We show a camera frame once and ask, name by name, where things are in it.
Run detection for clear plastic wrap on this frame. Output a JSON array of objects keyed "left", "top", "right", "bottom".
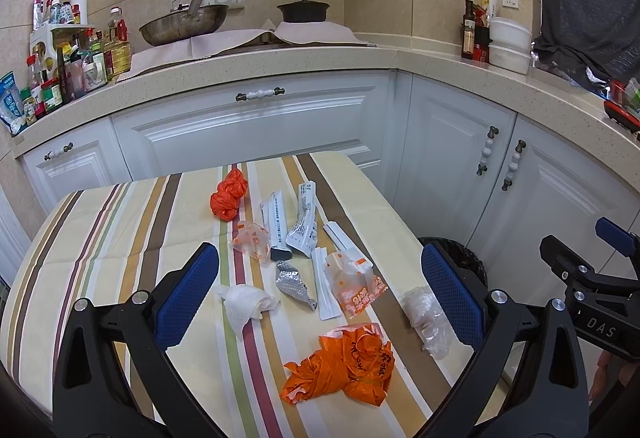
[{"left": 402, "top": 286, "right": 452, "bottom": 360}]

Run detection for white tissue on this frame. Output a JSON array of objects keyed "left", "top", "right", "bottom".
[{"left": 214, "top": 284, "right": 280, "bottom": 340}]

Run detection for orange plastic bag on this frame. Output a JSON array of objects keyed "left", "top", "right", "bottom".
[{"left": 280, "top": 322, "right": 395, "bottom": 406}]

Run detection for orange white snack packet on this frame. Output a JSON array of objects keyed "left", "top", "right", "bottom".
[{"left": 324, "top": 247, "right": 387, "bottom": 319}]

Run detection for small orange clear wrapper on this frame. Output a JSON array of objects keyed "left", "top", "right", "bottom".
[{"left": 231, "top": 221, "right": 270, "bottom": 261}]

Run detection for silver foil wrapper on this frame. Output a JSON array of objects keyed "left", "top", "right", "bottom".
[{"left": 276, "top": 261, "right": 317, "bottom": 310}]

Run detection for white chopstick sleeve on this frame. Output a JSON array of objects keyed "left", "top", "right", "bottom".
[{"left": 323, "top": 221, "right": 372, "bottom": 270}]

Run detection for red plastic bag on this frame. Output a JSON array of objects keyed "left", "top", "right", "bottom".
[{"left": 209, "top": 168, "right": 248, "bottom": 222}]

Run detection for white paper sleeve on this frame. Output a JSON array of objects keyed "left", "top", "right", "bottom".
[{"left": 311, "top": 247, "right": 342, "bottom": 321}]

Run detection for white printed pouch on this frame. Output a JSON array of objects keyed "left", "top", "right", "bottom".
[{"left": 285, "top": 181, "right": 318, "bottom": 258}]

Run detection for person right hand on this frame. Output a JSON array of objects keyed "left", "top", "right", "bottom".
[{"left": 589, "top": 351, "right": 639, "bottom": 402}]

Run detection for white stacked bowls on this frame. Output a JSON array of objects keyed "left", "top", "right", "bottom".
[{"left": 489, "top": 16, "right": 532, "bottom": 75}]

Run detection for striped tablecloth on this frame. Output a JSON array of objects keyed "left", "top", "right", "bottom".
[{"left": 1, "top": 152, "right": 472, "bottom": 437}]

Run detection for dark sauce bottle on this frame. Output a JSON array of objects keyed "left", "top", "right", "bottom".
[{"left": 461, "top": 0, "right": 475, "bottom": 60}]

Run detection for blue white snack bag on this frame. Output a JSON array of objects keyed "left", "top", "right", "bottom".
[{"left": 0, "top": 72, "right": 26, "bottom": 137}]

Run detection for white spice rack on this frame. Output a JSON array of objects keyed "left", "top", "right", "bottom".
[{"left": 26, "top": 24, "right": 93, "bottom": 83}]

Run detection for cooking oil bottle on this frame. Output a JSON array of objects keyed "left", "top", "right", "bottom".
[{"left": 104, "top": 6, "right": 132, "bottom": 80}]

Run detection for pink stove cover cloth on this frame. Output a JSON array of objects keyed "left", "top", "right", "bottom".
[{"left": 118, "top": 22, "right": 372, "bottom": 82}]

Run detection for black cooking pot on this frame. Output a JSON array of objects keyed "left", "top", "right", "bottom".
[{"left": 278, "top": 0, "right": 330, "bottom": 23}]

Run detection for steel wok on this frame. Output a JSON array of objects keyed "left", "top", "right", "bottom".
[{"left": 139, "top": 0, "right": 229, "bottom": 46}]

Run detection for cabinet door handle right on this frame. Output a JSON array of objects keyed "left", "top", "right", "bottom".
[{"left": 501, "top": 140, "right": 526, "bottom": 191}]

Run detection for cabinet door handle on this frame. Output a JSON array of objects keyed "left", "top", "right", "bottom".
[
  {"left": 501, "top": 140, "right": 526, "bottom": 191},
  {"left": 476, "top": 126, "right": 499, "bottom": 176}
]

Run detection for cabinet door handle left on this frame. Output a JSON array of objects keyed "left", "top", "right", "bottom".
[{"left": 476, "top": 126, "right": 499, "bottom": 176}]

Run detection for drawer handle left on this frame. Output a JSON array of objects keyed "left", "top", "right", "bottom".
[{"left": 43, "top": 142, "right": 74, "bottom": 161}]

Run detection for drawer handle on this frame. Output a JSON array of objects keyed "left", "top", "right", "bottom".
[
  {"left": 235, "top": 86, "right": 285, "bottom": 102},
  {"left": 43, "top": 142, "right": 74, "bottom": 161}
]

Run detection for drawer handle centre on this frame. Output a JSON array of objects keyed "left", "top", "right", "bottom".
[{"left": 235, "top": 86, "right": 285, "bottom": 102}]

